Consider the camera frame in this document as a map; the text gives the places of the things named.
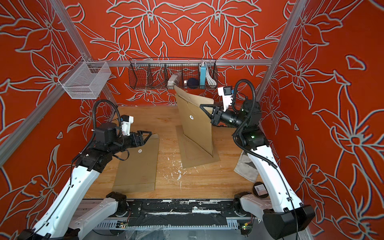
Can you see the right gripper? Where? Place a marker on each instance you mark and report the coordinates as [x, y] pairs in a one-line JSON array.
[[215, 118]]

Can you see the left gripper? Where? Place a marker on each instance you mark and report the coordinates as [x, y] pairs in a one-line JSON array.
[[140, 136]]

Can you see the kraft file bag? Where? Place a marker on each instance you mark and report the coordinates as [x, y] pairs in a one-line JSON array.
[[192, 155], [196, 123], [137, 174]]

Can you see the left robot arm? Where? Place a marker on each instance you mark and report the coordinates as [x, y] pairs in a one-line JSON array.
[[107, 141]]

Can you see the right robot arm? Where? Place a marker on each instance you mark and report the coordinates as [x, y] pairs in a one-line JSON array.
[[272, 201]]

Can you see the dark blue round object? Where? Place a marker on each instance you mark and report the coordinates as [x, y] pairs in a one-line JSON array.
[[193, 83]]

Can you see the white grey work glove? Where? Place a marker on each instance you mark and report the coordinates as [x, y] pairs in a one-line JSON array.
[[246, 168]]

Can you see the white mesh basket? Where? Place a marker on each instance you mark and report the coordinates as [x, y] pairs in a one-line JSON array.
[[86, 80]]

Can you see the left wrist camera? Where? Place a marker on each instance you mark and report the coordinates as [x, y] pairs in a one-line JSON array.
[[126, 122]]

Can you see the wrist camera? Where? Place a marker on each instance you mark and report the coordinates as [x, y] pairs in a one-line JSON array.
[[126, 122], [227, 96]]

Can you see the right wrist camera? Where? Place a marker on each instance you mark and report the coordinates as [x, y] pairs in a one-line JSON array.
[[227, 96]]

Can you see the black wire basket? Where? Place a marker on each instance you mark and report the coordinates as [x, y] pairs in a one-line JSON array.
[[153, 74]]

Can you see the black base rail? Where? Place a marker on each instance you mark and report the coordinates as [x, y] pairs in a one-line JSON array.
[[180, 214]]

